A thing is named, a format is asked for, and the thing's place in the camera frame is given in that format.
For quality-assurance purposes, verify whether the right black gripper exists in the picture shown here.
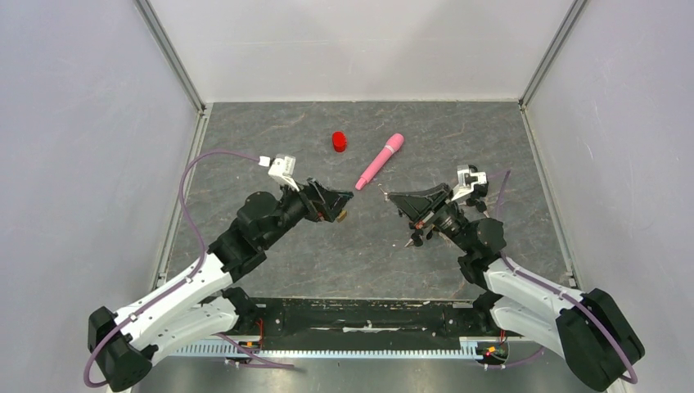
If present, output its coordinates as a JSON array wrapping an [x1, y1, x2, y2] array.
[[388, 183, 473, 254]]

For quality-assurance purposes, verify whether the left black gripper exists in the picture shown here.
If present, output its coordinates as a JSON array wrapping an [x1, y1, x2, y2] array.
[[261, 175, 354, 248]]

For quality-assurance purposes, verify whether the black-head key bunch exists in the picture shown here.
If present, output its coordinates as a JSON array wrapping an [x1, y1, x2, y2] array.
[[405, 228, 430, 247]]

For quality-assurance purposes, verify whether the black-head key set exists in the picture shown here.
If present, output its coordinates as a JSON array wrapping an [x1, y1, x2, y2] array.
[[467, 198, 489, 218]]

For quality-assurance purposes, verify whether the black Kaijing padlock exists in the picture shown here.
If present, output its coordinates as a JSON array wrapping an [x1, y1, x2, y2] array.
[[466, 165, 489, 199]]

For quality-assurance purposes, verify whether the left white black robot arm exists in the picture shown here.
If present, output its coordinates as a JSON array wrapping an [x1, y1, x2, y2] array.
[[83, 178, 354, 392]]

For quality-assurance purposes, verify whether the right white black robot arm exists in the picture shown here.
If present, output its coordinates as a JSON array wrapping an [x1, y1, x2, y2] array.
[[388, 183, 646, 391]]

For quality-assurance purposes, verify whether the pink cylindrical wand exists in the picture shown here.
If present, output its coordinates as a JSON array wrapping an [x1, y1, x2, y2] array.
[[355, 133, 404, 190]]

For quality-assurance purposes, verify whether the red plastic cap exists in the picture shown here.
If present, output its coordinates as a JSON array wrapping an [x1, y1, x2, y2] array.
[[331, 131, 348, 153]]

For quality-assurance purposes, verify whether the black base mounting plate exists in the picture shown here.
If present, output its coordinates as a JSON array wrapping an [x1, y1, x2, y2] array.
[[232, 298, 502, 337]]

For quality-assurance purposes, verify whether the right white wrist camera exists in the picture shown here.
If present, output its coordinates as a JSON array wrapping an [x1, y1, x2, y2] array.
[[451, 165, 489, 201]]

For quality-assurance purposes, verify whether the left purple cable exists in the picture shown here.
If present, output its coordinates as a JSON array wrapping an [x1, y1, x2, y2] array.
[[83, 149, 296, 390]]

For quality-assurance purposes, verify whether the white slotted cable duct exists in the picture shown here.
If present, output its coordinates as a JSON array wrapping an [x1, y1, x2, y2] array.
[[173, 337, 508, 360]]

